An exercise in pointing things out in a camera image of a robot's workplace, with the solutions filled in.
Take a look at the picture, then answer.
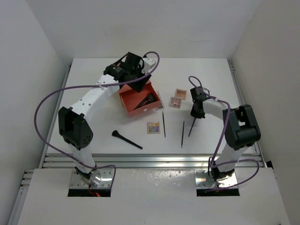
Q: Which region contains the thin black pencil brush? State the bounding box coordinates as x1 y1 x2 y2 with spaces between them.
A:
180 121 185 148

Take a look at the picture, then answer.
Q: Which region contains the orange drawer box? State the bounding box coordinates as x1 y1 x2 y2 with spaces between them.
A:
118 81 160 117

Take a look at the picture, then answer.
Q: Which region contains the black fan brush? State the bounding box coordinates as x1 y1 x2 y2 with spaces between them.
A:
142 93 158 103

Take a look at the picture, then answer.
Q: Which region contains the short black brush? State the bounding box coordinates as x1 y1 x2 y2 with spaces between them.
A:
134 100 148 110

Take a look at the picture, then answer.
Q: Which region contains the small black powder brush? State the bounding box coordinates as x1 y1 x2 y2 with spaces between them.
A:
133 100 152 110

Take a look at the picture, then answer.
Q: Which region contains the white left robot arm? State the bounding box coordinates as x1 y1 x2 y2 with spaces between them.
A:
58 52 157 183

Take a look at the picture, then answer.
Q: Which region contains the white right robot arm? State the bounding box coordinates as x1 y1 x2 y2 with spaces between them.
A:
190 87 261 181

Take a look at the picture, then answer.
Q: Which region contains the thin dark makeup brush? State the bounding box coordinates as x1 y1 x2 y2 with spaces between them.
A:
188 117 197 137

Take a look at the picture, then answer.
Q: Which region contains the brown eyeshadow palette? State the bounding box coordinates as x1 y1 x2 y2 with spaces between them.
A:
174 89 187 100

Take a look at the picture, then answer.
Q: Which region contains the pink eyeshadow palette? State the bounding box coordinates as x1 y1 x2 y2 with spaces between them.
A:
168 97 182 109

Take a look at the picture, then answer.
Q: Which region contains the small clear eyeshadow palette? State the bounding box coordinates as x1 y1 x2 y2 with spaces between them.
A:
156 91 165 111

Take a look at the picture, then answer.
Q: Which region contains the thin black liner brush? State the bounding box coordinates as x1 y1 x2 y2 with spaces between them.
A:
162 111 166 138

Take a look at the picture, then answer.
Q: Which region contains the colourful eyeshadow palette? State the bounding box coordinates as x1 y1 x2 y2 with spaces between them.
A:
147 121 160 134

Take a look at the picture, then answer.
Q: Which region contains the angled black powder brush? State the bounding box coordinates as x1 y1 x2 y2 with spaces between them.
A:
112 130 143 150

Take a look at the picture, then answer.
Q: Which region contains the white front cover panel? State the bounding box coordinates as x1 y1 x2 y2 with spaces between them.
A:
18 168 289 225

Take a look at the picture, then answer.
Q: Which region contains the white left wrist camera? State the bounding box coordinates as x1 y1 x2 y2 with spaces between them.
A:
142 57 156 74

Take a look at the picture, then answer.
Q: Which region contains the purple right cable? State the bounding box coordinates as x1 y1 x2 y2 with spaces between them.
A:
188 75 260 189

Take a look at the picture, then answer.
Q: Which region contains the purple cable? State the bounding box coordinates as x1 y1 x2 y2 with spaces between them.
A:
34 51 160 186
188 75 260 189

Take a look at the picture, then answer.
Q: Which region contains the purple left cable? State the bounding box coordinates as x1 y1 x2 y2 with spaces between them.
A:
34 51 160 186

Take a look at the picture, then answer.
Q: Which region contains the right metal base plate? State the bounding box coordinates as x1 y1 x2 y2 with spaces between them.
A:
195 169 237 189

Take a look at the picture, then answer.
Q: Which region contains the metal base plate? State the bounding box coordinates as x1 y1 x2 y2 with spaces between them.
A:
195 169 237 189
69 169 113 189

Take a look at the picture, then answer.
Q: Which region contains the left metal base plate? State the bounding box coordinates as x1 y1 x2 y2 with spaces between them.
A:
69 169 113 189

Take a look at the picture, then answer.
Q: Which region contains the aluminium frame rail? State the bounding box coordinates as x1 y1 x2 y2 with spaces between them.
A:
39 153 267 169

